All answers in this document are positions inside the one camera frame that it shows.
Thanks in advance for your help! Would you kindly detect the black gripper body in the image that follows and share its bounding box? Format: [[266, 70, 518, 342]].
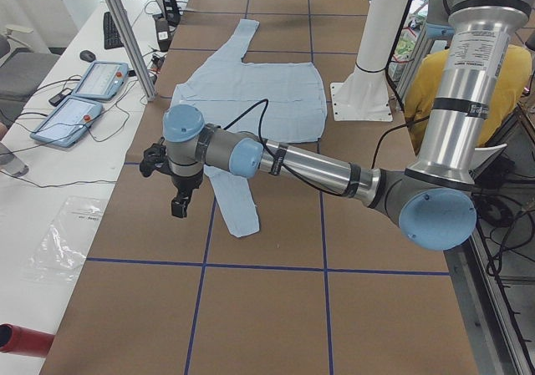
[[171, 173, 203, 200]]

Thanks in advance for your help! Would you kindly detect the light blue button-up shirt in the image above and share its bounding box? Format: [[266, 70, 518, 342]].
[[171, 18, 329, 238]]

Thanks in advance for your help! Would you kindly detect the upper blue teach pendant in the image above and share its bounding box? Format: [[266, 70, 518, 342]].
[[72, 60, 129, 101]]

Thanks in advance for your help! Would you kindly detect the blue teach pendant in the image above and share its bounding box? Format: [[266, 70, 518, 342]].
[[30, 96, 104, 148], [72, 60, 129, 101]]

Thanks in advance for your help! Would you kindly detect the clear plastic bag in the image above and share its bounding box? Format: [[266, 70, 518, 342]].
[[23, 196, 109, 285]]

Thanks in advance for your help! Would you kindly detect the lower blue teach pendant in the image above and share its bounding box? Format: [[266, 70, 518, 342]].
[[30, 96, 104, 148]]

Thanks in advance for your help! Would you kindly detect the black power adapter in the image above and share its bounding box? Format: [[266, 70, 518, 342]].
[[153, 15, 172, 52]]

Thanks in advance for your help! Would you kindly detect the black keyboard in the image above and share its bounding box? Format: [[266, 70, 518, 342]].
[[103, 12, 124, 50]]

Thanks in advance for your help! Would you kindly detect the black computer mouse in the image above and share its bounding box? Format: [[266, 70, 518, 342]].
[[79, 50, 96, 63]]

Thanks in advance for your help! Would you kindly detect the grey office chair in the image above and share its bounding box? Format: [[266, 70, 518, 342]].
[[1, 24, 60, 127]]

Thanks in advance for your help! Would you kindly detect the red cylinder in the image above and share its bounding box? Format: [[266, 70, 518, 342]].
[[1, 324, 54, 358]]

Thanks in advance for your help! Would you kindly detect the white chair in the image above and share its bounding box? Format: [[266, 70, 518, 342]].
[[469, 143, 507, 172]]

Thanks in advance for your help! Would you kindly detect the person in yellow shirt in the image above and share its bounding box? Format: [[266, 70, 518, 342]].
[[405, 45, 532, 147]]

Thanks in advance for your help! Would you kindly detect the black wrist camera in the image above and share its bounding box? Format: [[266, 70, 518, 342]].
[[139, 141, 171, 178]]

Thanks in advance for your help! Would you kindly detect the aluminium frame post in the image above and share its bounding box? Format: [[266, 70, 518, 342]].
[[105, 0, 156, 102]]

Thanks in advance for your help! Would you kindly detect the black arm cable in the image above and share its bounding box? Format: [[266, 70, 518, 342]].
[[217, 98, 431, 196]]

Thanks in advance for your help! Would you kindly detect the white pedestal column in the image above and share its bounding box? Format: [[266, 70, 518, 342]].
[[330, 0, 412, 122]]

